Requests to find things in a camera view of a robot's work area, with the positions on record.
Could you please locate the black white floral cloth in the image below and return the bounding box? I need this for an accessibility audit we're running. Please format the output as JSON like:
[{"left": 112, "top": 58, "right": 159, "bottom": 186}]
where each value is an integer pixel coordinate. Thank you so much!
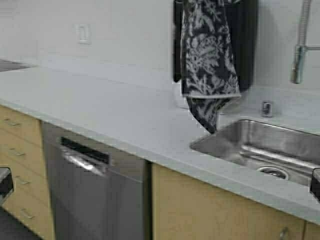
[{"left": 180, "top": 0, "right": 241, "bottom": 134}]

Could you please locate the beige cabinet door under sink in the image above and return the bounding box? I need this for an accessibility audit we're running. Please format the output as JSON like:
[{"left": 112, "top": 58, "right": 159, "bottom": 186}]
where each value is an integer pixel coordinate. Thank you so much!
[{"left": 152, "top": 164, "right": 305, "bottom": 240}]

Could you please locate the stainless steel dishwasher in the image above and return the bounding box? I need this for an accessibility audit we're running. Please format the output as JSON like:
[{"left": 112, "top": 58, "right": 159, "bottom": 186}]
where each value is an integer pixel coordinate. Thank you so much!
[{"left": 41, "top": 122, "right": 153, "bottom": 240}]

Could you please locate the black paper towel dispenser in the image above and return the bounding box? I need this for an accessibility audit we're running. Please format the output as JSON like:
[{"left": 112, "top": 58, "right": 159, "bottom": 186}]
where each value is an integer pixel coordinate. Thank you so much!
[{"left": 172, "top": 0, "right": 259, "bottom": 92}]

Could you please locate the stainless steel double sink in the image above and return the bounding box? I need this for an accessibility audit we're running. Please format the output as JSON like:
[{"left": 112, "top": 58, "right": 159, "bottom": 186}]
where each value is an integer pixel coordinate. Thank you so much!
[{"left": 190, "top": 119, "right": 320, "bottom": 186}]

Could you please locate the chrome spring kitchen faucet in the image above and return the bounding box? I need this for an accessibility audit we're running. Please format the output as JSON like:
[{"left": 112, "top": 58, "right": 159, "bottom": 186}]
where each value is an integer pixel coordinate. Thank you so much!
[{"left": 290, "top": 0, "right": 320, "bottom": 84}]

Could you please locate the white wall light switch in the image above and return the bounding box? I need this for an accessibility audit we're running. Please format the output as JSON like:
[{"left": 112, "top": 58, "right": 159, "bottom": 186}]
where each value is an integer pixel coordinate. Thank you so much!
[{"left": 75, "top": 24, "right": 91, "bottom": 45}]

